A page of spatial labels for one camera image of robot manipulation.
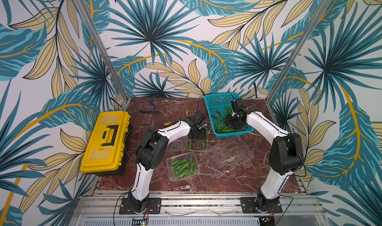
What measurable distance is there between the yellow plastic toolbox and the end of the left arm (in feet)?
1.21

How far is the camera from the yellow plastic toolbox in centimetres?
72

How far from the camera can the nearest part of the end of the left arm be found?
2.35 feet
